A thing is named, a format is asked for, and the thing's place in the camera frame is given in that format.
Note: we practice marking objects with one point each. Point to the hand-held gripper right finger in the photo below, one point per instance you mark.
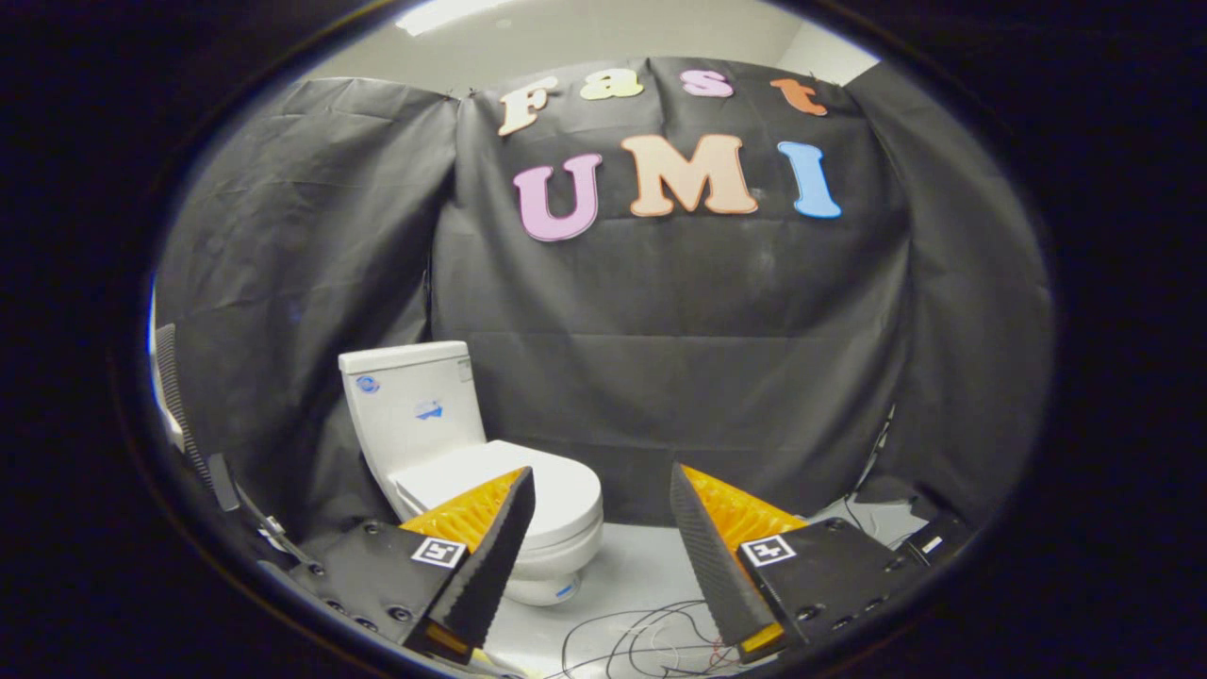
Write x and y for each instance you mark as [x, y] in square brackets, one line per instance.
[712, 566]

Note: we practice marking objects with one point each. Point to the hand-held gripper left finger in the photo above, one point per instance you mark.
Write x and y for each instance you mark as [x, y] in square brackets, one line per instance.
[490, 566]

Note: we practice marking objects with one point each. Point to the white toilet lid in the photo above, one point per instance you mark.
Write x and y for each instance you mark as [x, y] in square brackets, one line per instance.
[566, 495]

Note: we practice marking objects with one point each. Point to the white toilet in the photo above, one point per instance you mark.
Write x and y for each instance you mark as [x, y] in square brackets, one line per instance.
[415, 405]

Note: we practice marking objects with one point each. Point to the black box with white label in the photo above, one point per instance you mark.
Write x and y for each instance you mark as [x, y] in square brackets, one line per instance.
[934, 542]

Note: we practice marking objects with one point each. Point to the black backdrop cloth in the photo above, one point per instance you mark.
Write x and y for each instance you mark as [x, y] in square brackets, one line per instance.
[660, 311]

